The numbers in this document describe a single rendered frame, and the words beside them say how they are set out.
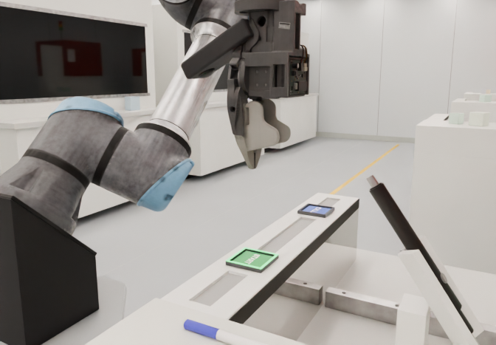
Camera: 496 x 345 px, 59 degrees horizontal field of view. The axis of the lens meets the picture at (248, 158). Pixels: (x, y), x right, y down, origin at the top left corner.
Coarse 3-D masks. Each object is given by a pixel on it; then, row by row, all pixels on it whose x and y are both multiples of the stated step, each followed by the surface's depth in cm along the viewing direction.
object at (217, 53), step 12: (240, 24) 53; (228, 36) 54; (240, 36) 54; (252, 36) 54; (204, 48) 56; (216, 48) 55; (228, 48) 55; (192, 60) 57; (204, 60) 57; (216, 60) 56; (228, 60) 59; (192, 72) 58; (204, 72) 58
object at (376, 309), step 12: (336, 288) 77; (336, 300) 75; (348, 300) 74; (360, 300) 73; (372, 300) 72; (384, 300) 72; (348, 312) 74; (360, 312) 73; (372, 312) 72; (384, 312) 71; (396, 312) 70; (432, 312) 69; (432, 324) 68; (480, 324) 65; (444, 336) 67; (480, 336) 64; (492, 336) 64
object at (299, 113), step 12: (300, 36) 783; (300, 48) 786; (312, 96) 800; (276, 108) 685; (288, 108) 707; (300, 108) 755; (312, 108) 806; (288, 120) 712; (300, 120) 760; (312, 120) 812; (300, 132) 765; (312, 132) 818; (276, 144) 695; (288, 144) 721
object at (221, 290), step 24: (288, 216) 81; (312, 216) 81; (336, 216) 81; (264, 240) 69; (288, 240) 70; (312, 240) 69; (216, 264) 60; (192, 288) 54; (216, 288) 54; (240, 288) 54; (216, 312) 48
